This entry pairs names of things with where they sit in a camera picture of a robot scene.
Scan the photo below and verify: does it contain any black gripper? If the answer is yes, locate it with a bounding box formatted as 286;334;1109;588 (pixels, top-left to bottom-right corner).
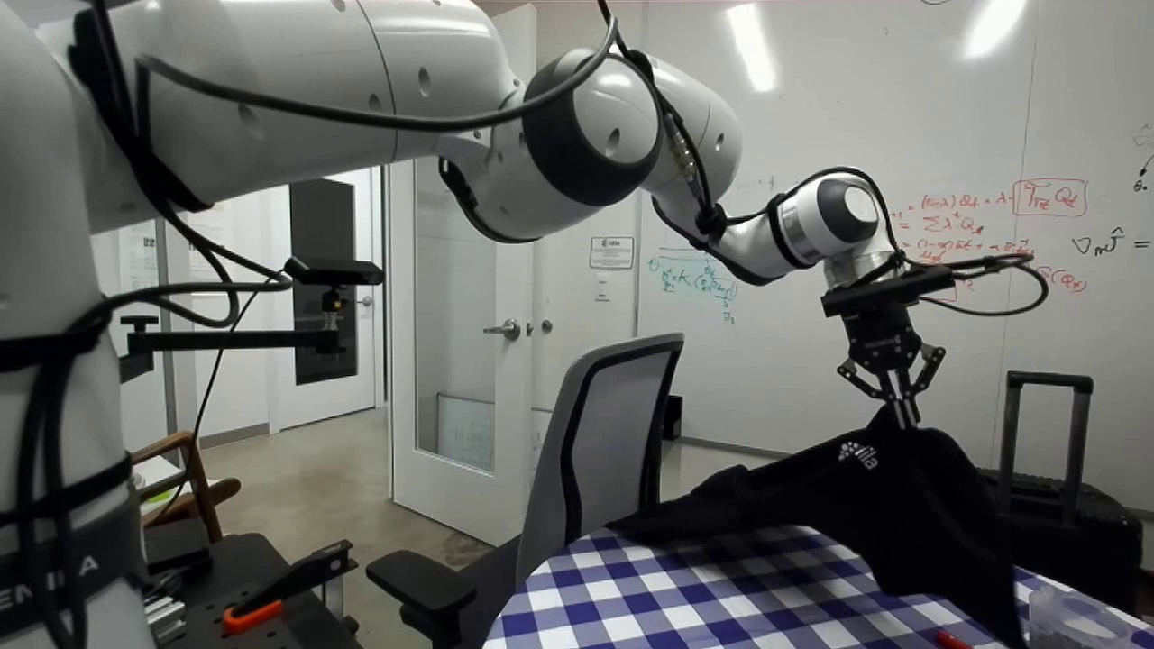
822;266;956;429

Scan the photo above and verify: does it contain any black hooded garment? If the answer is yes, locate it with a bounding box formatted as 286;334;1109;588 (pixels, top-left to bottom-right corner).
613;407;1022;649

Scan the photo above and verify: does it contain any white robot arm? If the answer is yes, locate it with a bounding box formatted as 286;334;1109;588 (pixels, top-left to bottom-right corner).
0;0;887;649

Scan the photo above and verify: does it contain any grey mesh office chair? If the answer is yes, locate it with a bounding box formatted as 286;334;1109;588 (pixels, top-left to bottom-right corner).
366;332;685;649

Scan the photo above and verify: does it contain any black suitcase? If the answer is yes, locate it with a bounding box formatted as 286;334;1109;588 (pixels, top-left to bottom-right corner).
983;371;1141;613

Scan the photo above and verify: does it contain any clear plastic cup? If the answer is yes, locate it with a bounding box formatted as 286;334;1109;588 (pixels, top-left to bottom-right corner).
1022;583;1127;649

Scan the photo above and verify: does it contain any blue white checkered tablecloth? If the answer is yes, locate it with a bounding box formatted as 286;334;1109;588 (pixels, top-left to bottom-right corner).
478;523;1154;649

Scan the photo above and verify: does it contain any white glass door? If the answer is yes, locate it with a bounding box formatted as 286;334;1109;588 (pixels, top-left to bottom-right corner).
384;160;533;544

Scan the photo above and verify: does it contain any black robot mounting cart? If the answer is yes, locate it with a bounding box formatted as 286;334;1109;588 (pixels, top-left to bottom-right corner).
146;534;360;649

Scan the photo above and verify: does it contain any black camera on stand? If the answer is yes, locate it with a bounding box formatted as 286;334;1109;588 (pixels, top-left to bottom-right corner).
117;181;381;382

